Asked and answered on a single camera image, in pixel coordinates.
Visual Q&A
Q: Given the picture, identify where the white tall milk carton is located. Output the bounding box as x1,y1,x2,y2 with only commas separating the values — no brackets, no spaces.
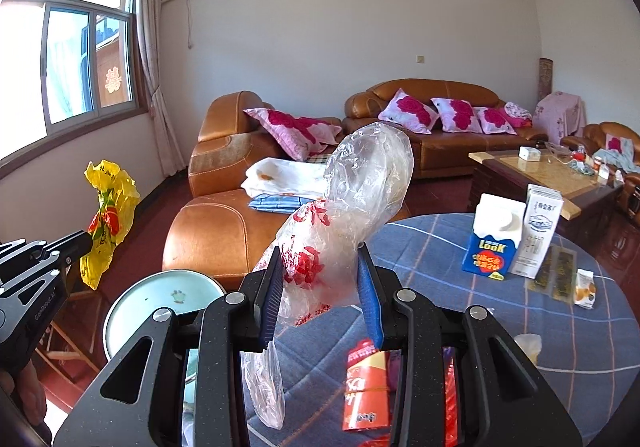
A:
509,184,564,279

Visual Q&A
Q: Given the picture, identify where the pink floral pillow middle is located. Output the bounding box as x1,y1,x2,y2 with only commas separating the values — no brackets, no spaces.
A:
431,98,483,134

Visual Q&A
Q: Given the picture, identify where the beige curtain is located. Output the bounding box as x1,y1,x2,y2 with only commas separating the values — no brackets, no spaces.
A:
136,0,186,177

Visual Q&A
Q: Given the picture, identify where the person's left hand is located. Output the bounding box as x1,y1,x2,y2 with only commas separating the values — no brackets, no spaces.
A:
0,360,47,427

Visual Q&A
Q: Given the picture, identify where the small white snack box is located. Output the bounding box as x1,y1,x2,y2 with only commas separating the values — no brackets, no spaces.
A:
574,268,597,309

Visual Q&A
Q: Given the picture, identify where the brown leather armchair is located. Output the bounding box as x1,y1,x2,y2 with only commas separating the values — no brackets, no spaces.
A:
561,122,639,226

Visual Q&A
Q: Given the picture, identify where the pink floral pillow left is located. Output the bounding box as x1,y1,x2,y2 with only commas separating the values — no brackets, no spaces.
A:
378,88,439,135

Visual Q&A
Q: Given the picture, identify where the clear plastic bag red print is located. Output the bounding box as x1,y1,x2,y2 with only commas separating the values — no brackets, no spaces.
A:
240,120,417,431

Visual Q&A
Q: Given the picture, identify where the red paper packet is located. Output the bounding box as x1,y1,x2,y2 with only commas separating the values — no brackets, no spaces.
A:
342,339,392,432

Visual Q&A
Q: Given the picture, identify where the blue plaid tablecloth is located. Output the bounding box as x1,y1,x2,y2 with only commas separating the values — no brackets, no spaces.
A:
241,214,639,446

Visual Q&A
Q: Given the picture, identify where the pink floral pillow right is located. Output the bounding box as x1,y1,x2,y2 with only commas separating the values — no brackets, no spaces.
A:
474,107,516,135

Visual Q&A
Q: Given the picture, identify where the green clear sachet strip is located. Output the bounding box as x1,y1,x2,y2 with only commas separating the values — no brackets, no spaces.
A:
525,245,577,305

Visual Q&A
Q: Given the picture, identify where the blue Look milk carton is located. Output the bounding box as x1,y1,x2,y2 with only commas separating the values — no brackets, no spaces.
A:
461,193,526,281

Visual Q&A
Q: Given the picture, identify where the pink cloth covered object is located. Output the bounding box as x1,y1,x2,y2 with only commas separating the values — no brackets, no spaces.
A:
533,92,586,144

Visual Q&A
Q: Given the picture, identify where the window with white frame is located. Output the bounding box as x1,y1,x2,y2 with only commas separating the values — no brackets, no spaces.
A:
1,0,138,160

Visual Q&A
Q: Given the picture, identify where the folded white cloth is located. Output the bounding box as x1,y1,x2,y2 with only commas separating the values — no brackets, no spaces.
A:
241,158,328,199

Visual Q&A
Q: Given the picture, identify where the white tissue box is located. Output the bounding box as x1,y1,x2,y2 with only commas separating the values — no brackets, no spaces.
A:
518,146,541,162

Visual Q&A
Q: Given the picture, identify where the brown leather chaise sofa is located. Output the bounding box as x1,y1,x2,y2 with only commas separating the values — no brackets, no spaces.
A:
162,89,411,290

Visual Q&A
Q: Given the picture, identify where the yellow plastic bag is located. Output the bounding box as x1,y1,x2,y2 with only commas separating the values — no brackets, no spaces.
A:
80,160,141,291

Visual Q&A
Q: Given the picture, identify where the light blue trash bucket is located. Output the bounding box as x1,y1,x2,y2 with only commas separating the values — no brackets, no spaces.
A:
102,269,226,361

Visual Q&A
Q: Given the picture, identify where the pink floral pillow on chaise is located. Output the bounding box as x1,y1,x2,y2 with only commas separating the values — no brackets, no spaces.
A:
244,108,342,161

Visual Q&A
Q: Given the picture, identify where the folded blue striped cloth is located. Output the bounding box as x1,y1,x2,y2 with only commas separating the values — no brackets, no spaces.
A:
248,193,312,215

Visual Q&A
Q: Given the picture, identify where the wooden coffee table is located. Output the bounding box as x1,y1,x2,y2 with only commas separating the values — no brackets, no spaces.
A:
468,150,622,249

